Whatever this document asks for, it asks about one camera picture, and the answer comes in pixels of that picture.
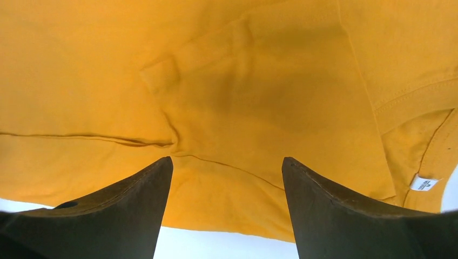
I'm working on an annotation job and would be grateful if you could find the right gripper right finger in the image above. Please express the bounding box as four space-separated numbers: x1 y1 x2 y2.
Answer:
282 157 457 258

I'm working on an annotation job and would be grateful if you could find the yellow t shirt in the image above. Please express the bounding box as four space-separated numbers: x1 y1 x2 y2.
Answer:
1 1 457 242

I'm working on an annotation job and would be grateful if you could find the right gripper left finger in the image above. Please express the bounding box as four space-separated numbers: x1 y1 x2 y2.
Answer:
1 157 173 258

